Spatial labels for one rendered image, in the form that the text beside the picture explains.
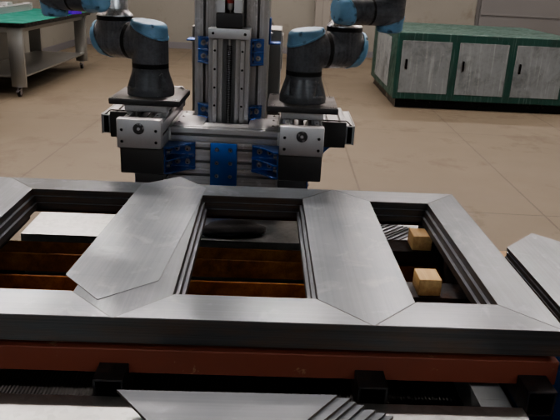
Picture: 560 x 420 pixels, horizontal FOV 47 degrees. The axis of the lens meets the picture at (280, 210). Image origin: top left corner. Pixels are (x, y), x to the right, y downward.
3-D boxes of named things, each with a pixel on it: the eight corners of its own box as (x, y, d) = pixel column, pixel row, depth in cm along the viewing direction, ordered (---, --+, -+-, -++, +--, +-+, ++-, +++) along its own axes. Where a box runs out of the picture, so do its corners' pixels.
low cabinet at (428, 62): (391, 107, 768) (398, 32, 738) (369, 82, 952) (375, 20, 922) (568, 116, 771) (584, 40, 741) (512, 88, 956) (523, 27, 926)
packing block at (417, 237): (431, 251, 164) (432, 237, 163) (412, 250, 164) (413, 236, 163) (426, 242, 170) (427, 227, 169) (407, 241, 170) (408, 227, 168)
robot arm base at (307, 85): (279, 95, 217) (281, 66, 214) (324, 97, 217) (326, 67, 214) (278, 103, 203) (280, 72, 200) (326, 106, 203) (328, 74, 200)
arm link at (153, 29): (154, 66, 199) (152, 21, 194) (119, 62, 205) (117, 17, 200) (177, 62, 209) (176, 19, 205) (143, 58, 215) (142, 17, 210)
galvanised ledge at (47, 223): (461, 258, 192) (462, 249, 191) (21, 242, 188) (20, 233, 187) (443, 232, 211) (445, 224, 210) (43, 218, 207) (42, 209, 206)
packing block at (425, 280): (440, 296, 141) (442, 280, 139) (417, 295, 140) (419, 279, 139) (433, 284, 146) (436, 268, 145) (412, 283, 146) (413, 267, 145)
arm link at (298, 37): (279, 67, 209) (281, 24, 205) (316, 67, 215) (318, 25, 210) (295, 72, 199) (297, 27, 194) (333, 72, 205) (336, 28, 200)
